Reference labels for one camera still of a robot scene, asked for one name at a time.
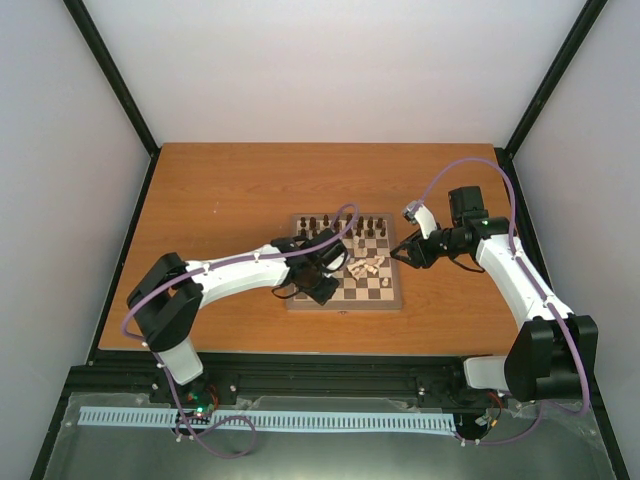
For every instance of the dark chess pieces row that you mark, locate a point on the dark chess pieces row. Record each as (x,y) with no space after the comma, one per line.
(366,226)

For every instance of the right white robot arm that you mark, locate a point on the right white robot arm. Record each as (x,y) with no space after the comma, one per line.
(553,354)

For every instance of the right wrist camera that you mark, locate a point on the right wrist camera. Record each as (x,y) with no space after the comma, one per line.
(418,214)

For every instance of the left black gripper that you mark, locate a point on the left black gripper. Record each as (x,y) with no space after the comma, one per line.
(326,294)

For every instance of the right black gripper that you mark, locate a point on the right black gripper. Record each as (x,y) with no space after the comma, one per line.
(421,257)

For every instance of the wooden chess board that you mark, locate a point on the wooden chess board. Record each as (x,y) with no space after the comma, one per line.
(365,294)

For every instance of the light blue cable duct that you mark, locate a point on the light blue cable duct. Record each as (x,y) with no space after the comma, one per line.
(272,421)

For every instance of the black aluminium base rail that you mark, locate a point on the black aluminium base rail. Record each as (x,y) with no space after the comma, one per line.
(423,381)

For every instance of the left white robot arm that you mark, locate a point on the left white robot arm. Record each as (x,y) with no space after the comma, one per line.
(163,307)

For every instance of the pile of white pieces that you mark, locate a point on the pile of white pieces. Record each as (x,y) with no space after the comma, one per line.
(365,267)

